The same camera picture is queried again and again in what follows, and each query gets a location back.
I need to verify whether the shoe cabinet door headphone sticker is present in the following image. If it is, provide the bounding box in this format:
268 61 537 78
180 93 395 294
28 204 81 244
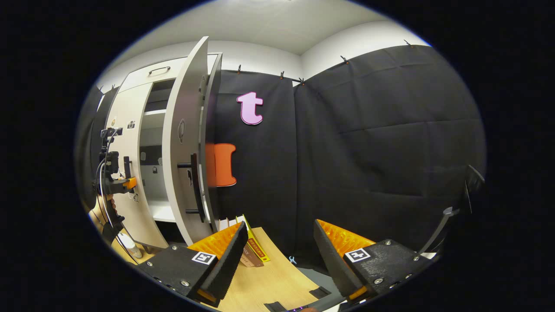
162 36 213 246

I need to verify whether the beige double-door shoe cabinet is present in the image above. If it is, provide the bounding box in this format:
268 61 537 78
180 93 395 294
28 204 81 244
93 52 224 252

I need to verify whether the black backdrop cloth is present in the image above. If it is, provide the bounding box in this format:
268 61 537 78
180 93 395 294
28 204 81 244
76 43 486 265

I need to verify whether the beige cabinet drawer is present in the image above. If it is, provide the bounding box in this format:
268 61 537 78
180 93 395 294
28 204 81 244
117 54 222 94

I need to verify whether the shoe cabinet door camera sticker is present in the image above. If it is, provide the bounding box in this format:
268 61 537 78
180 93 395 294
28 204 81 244
105 82 170 250

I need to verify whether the black chair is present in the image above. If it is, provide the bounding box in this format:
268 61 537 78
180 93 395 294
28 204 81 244
418 165 486 256

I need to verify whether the yellow white box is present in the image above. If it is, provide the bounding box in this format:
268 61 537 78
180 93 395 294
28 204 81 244
235 214 271 263

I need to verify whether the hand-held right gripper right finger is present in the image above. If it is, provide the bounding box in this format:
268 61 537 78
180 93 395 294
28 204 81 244
313 219 441 304

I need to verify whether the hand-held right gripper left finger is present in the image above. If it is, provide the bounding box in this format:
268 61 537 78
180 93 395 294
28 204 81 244
137 221 249 308

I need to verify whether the brown box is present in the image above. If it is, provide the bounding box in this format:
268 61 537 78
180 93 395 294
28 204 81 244
241 243 264 268

